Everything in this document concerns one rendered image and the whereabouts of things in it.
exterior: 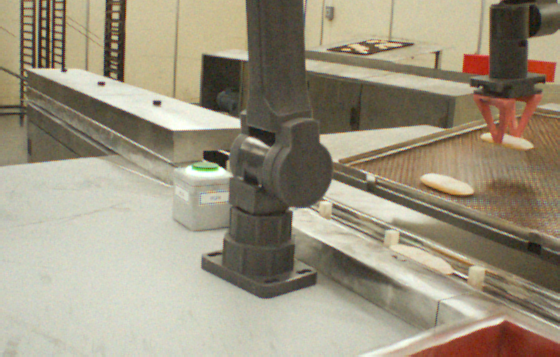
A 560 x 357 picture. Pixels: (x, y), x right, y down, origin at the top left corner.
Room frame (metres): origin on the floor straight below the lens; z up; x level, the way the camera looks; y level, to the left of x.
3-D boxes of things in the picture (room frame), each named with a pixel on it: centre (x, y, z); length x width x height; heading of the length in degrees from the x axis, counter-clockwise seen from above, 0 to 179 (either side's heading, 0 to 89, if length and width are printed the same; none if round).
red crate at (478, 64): (4.39, -1.45, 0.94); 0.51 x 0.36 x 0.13; 37
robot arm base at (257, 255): (0.75, 0.02, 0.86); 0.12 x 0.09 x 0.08; 44
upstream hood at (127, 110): (1.71, 0.45, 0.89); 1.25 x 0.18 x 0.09; 33
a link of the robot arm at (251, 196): (0.77, 0.00, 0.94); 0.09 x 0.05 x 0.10; 125
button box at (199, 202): (0.94, 0.10, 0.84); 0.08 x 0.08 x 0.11; 33
